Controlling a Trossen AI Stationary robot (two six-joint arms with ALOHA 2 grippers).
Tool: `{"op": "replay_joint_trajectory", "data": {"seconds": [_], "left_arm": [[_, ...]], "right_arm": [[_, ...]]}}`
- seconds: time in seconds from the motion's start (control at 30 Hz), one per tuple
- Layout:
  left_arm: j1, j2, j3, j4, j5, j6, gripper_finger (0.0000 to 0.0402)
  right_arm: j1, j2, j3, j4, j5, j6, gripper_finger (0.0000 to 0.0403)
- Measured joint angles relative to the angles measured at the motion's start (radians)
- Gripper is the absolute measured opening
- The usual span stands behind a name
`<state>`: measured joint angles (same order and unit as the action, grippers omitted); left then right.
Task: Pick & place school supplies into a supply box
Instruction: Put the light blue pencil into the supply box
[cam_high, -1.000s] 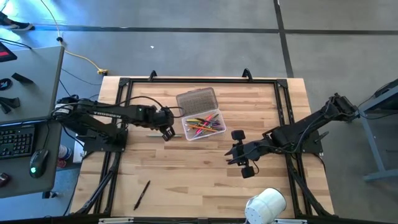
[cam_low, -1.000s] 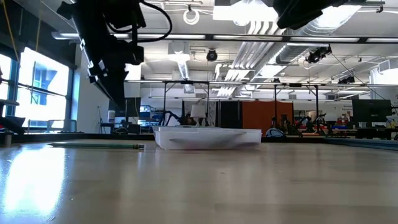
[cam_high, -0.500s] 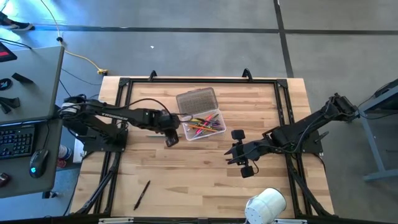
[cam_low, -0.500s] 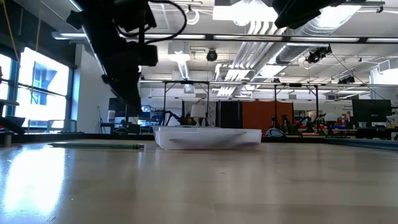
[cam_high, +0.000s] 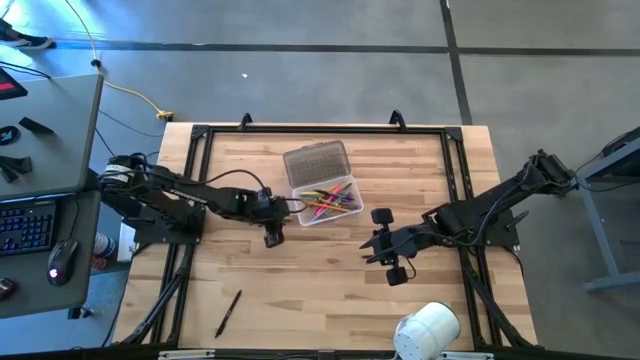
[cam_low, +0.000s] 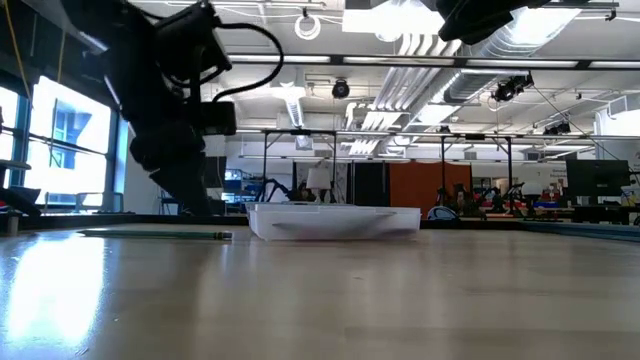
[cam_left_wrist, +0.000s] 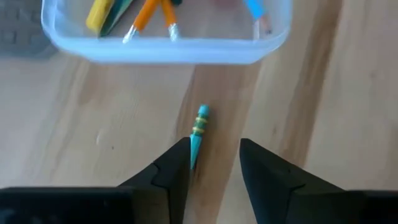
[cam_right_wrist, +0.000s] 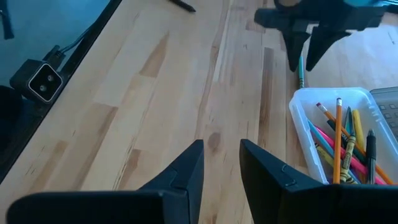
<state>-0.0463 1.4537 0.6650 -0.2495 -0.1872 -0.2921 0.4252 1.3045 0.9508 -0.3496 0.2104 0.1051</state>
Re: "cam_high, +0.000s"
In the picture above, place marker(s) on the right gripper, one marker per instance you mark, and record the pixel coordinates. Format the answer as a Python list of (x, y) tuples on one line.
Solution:
[(400, 242)]

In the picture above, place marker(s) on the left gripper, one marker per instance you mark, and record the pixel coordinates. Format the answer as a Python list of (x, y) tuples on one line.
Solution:
[(272, 210)]

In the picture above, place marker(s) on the yellow highlighter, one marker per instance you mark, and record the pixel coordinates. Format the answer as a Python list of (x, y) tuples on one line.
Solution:
[(310, 193)]

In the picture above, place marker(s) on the pink highlighter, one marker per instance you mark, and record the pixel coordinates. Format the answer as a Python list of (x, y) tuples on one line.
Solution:
[(336, 191)]

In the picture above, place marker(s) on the orange pencil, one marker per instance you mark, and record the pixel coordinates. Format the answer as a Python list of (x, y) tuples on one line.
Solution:
[(340, 209)]

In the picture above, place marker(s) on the green crayon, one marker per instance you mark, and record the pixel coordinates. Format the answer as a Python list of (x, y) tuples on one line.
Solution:
[(348, 187)]

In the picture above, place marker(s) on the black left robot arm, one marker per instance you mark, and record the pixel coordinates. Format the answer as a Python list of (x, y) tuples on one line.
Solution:
[(175, 192)]

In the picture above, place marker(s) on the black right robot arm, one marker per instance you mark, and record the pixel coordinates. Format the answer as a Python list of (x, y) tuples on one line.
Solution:
[(490, 200)]

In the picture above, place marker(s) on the clear plastic supply box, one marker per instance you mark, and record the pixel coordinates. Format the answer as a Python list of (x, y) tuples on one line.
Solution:
[(350, 212)]

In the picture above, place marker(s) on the grey transparent box lid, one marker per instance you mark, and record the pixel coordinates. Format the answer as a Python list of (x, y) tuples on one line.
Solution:
[(315, 162)]

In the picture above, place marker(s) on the white spot lamp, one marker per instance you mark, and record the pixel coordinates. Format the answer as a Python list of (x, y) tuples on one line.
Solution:
[(425, 332)]

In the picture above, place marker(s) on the black pen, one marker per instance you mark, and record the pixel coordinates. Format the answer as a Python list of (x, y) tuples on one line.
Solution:
[(227, 315)]

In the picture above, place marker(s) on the white paper sheet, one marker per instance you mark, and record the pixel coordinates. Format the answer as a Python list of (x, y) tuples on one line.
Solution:
[(125, 245)]

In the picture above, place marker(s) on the white red cup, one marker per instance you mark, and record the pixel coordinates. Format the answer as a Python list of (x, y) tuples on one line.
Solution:
[(102, 247)]

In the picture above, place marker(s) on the grey blue metal table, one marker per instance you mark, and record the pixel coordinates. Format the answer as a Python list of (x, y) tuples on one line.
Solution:
[(600, 240)]

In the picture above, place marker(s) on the black computer mouse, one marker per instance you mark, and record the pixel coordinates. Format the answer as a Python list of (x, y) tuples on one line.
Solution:
[(62, 260), (6, 289)]

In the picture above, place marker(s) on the grey desk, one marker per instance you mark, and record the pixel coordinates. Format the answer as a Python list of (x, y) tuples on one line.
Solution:
[(55, 150)]

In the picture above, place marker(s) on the black keyboard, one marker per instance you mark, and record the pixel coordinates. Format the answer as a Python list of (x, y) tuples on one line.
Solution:
[(25, 227)]

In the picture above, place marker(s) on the round black badge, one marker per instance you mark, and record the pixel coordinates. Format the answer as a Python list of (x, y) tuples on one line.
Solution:
[(9, 135)]

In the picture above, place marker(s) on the black red device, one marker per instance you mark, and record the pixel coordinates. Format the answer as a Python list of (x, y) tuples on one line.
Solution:
[(10, 85)]

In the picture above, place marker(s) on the person's shoe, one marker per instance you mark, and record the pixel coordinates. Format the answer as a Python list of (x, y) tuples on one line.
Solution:
[(30, 41)]

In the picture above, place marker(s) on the black aluminium table frame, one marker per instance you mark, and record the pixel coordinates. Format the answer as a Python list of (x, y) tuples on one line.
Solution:
[(325, 129)]

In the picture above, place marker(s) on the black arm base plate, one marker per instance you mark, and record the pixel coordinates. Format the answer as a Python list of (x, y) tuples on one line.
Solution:
[(165, 232), (505, 232)]

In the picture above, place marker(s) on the white bracket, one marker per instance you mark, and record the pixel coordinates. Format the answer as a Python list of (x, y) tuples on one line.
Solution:
[(467, 356), (185, 355)]

